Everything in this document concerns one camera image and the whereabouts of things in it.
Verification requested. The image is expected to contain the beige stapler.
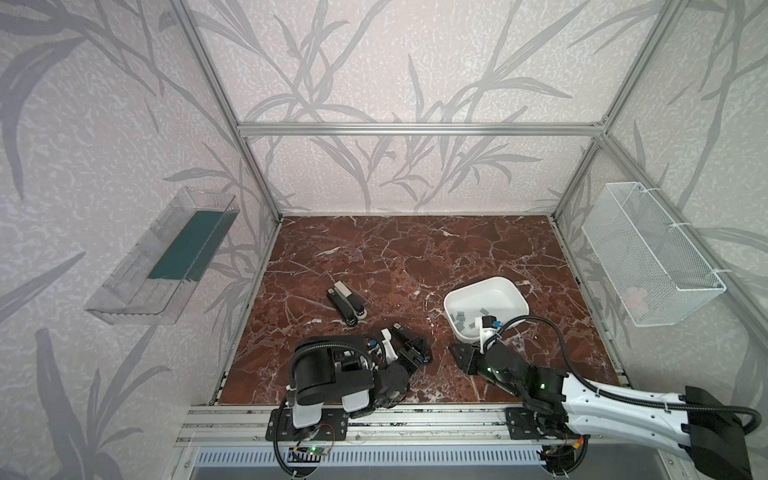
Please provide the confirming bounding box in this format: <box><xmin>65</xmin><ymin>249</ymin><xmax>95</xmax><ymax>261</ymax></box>
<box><xmin>334</xmin><ymin>281</ymin><xmax>367</xmax><ymax>320</ymax></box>

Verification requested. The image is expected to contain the black stapler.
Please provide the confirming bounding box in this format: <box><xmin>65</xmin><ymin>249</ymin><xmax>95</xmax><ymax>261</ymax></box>
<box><xmin>391</xmin><ymin>323</ymin><xmax>432</xmax><ymax>364</ymax></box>
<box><xmin>326</xmin><ymin>288</ymin><xmax>358</xmax><ymax>327</ymax></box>

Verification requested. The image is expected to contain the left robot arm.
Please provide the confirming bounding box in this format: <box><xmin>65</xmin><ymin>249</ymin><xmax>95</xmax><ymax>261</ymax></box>
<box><xmin>286</xmin><ymin>323</ymin><xmax>432</xmax><ymax>429</ymax></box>

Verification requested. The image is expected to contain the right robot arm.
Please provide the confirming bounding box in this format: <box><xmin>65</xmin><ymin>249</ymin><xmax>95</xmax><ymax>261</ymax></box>
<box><xmin>449</xmin><ymin>342</ymin><xmax>760</xmax><ymax>479</ymax></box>

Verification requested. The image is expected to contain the white oval tray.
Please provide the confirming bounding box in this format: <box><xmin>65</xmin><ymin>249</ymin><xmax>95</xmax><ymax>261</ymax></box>
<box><xmin>443</xmin><ymin>276</ymin><xmax>530</xmax><ymax>343</ymax></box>

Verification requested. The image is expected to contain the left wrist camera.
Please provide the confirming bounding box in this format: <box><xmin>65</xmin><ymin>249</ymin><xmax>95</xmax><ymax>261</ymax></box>
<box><xmin>368</xmin><ymin>328</ymin><xmax>398</xmax><ymax>367</ymax></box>

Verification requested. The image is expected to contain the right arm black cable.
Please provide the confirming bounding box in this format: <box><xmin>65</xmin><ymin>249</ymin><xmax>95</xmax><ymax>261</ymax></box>
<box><xmin>482</xmin><ymin>314</ymin><xmax>763</xmax><ymax>436</ymax></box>

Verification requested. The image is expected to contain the aluminium front rail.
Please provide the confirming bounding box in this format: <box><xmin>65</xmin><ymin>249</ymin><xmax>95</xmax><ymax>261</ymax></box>
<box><xmin>175</xmin><ymin>404</ymin><xmax>689</xmax><ymax>451</ymax></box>

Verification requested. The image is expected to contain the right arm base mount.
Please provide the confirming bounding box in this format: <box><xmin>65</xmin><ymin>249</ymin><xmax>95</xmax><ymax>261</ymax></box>
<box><xmin>503</xmin><ymin>406</ymin><xmax>590</xmax><ymax>442</ymax></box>

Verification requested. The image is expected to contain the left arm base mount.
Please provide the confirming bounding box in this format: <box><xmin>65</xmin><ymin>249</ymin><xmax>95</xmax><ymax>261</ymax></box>
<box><xmin>265</xmin><ymin>408</ymin><xmax>349</xmax><ymax>442</ymax></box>

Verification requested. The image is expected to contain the white wire basket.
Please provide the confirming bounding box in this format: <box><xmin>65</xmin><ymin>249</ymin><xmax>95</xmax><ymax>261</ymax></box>
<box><xmin>582</xmin><ymin>182</ymin><xmax>727</xmax><ymax>327</ymax></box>

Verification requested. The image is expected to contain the clear plastic wall bin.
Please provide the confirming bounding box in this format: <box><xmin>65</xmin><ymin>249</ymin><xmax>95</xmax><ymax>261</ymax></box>
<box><xmin>85</xmin><ymin>187</ymin><xmax>240</xmax><ymax>326</ymax></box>

